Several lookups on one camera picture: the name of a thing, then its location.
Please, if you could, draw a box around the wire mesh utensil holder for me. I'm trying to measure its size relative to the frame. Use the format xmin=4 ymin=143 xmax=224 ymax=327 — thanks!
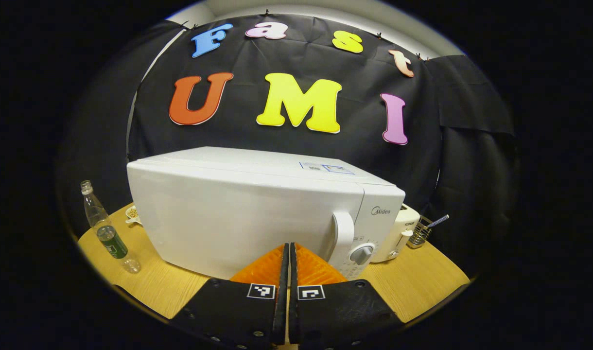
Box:
xmin=407 ymin=215 xmax=434 ymax=250

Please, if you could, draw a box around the white toaster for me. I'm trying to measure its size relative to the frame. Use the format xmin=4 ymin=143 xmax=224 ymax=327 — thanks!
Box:
xmin=371 ymin=204 xmax=421 ymax=264

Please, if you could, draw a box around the black backdrop cloth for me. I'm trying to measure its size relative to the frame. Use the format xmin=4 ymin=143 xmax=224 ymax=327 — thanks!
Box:
xmin=56 ymin=12 xmax=522 ymax=265

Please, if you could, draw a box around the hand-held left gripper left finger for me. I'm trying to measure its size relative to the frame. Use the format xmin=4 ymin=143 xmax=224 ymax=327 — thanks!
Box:
xmin=169 ymin=242 xmax=291 ymax=349

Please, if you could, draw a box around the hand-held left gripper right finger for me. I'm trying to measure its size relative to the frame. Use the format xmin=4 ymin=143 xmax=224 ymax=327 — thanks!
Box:
xmin=289 ymin=241 xmax=405 ymax=348

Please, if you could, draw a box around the white microwave oven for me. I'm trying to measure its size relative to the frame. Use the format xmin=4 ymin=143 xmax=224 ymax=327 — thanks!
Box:
xmin=126 ymin=146 xmax=407 ymax=282

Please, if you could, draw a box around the clear plastic bottle green label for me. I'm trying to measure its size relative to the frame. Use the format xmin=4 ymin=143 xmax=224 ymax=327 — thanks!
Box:
xmin=80 ymin=179 xmax=142 ymax=274

